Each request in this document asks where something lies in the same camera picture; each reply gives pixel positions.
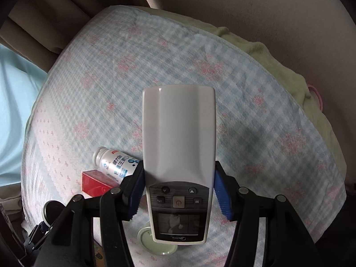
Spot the pale green round lid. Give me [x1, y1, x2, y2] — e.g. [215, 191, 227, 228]
[137, 227, 178, 256]

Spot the beige padded headboard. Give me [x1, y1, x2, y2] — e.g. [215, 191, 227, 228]
[0, 0, 158, 71]

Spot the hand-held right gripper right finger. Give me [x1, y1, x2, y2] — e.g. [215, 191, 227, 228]
[213, 160, 320, 267]

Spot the pink hair tie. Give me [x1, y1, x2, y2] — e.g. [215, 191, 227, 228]
[306, 85, 324, 112]

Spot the white remote control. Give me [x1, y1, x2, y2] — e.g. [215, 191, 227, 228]
[141, 86, 217, 246]

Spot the light blue cloth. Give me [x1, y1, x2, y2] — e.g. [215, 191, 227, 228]
[0, 43, 49, 185]

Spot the red box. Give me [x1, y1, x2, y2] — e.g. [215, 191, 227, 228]
[81, 170, 123, 199]

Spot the small white printed bottle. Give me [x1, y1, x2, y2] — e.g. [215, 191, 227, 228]
[93, 146, 142, 185]

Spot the light green blanket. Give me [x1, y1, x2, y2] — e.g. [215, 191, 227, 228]
[145, 7, 344, 156]

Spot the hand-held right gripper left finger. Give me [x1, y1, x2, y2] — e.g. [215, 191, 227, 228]
[33, 163, 146, 267]

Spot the checked floral bed sheet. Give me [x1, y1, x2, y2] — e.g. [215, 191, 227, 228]
[21, 5, 347, 267]

